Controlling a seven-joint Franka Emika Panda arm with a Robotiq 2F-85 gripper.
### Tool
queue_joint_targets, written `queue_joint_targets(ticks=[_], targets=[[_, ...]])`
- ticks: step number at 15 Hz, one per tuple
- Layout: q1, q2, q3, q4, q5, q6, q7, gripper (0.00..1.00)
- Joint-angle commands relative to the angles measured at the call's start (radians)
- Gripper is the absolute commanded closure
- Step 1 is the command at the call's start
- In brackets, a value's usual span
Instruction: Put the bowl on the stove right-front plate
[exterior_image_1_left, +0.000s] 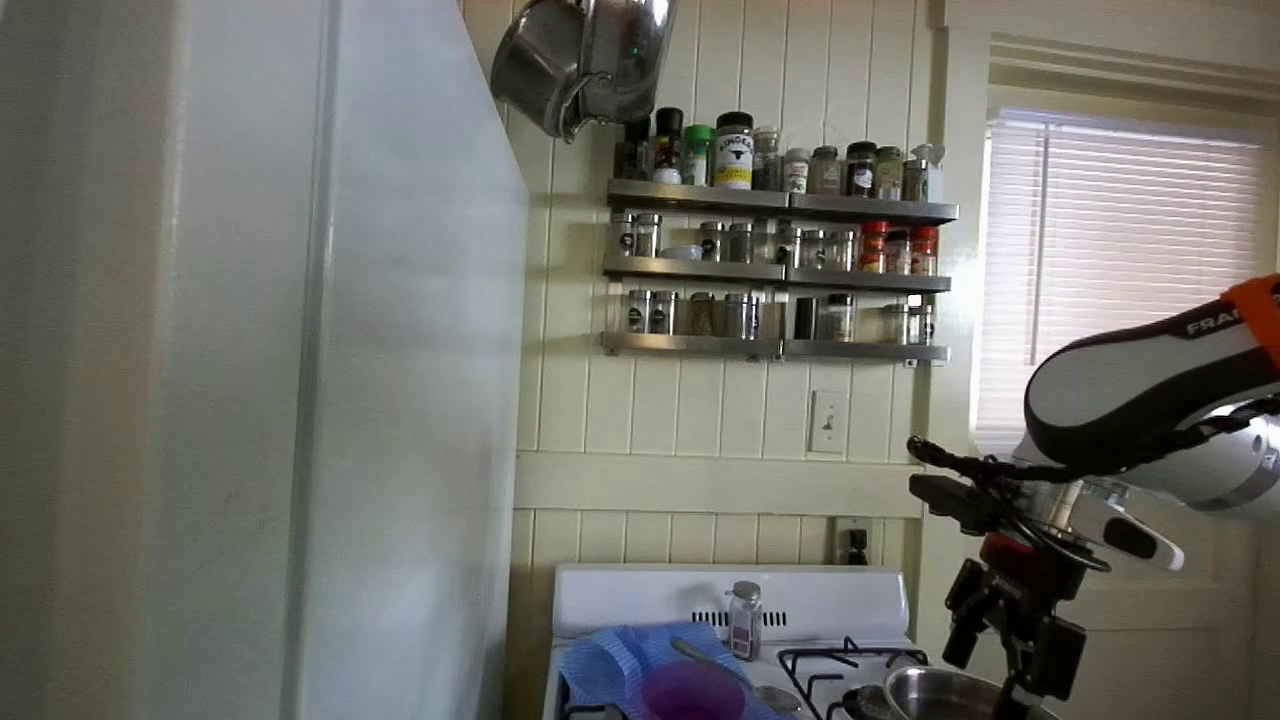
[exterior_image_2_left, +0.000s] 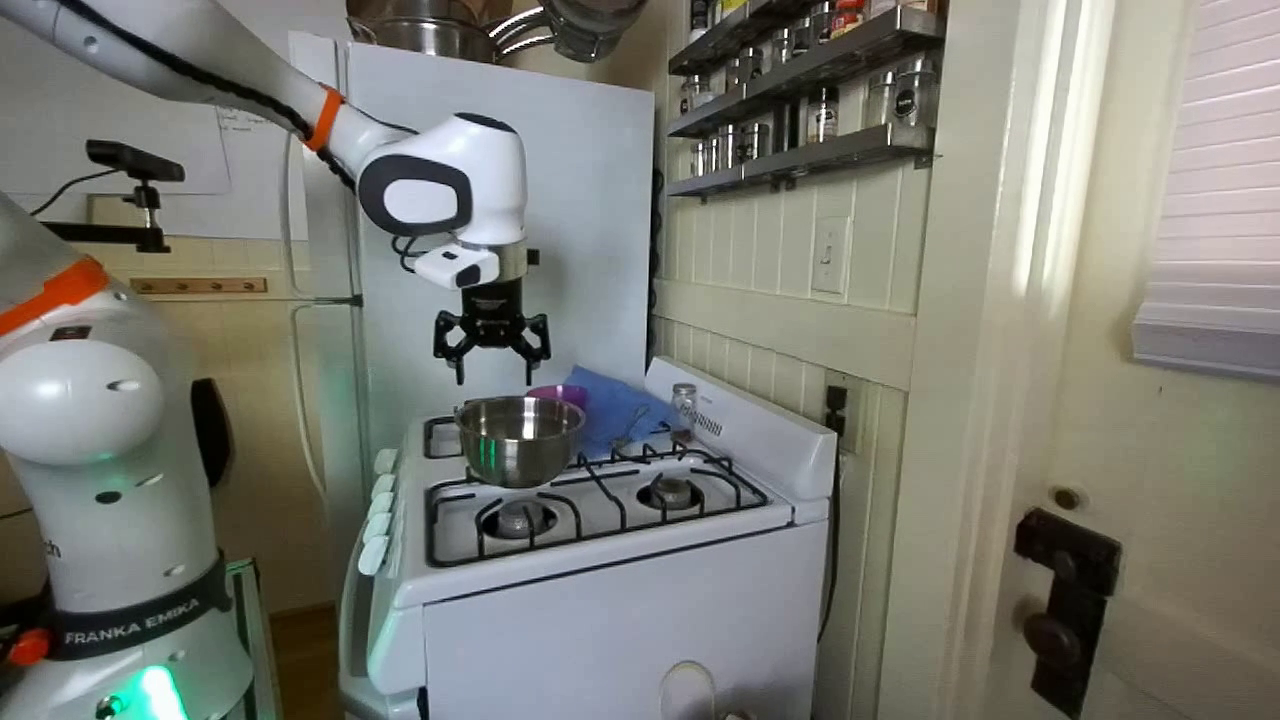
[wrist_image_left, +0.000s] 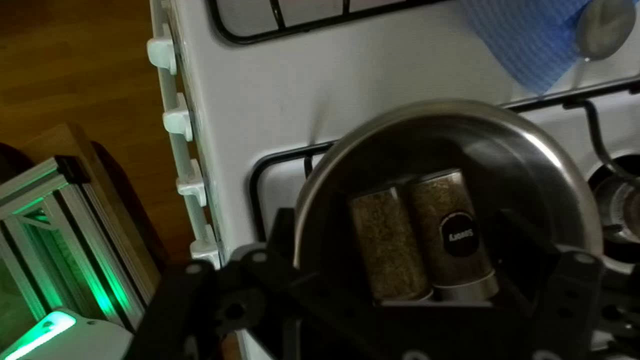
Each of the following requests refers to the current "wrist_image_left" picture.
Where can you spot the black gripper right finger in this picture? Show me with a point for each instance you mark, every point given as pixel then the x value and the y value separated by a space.
pixel 570 301

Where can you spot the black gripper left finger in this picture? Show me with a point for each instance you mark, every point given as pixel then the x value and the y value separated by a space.
pixel 201 301

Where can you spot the stainless steel bowl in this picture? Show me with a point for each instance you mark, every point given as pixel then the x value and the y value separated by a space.
pixel 521 161

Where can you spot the white stove knob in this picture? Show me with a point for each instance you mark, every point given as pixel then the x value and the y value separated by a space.
pixel 178 121
pixel 162 53
pixel 193 184
pixel 205 250

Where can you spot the gas stove burner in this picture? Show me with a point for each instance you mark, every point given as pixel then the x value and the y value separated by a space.
pixel 616 206

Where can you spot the black stove grate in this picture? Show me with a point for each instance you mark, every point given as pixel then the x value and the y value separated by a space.
pixel 592 126
pixel 231 33
pixel 257 177

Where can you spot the white gas stove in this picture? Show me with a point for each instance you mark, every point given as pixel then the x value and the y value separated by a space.
pixel 332 86

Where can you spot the white box green light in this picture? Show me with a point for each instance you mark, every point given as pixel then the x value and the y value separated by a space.
pixel 67 336

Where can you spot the pepper shaker black label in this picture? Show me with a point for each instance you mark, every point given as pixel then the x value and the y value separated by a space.
pixel 446 206

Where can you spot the glass pepper shaker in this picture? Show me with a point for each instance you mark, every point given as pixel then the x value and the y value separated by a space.
pixel 387 247

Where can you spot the blue checked cloth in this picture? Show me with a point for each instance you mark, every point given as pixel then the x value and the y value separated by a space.
pixel 527 40

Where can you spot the metal spoon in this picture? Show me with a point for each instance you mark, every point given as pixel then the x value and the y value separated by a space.
pixel 607 26

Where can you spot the aluminium frame cart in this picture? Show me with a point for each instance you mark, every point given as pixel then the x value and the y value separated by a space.
pixel 73 226

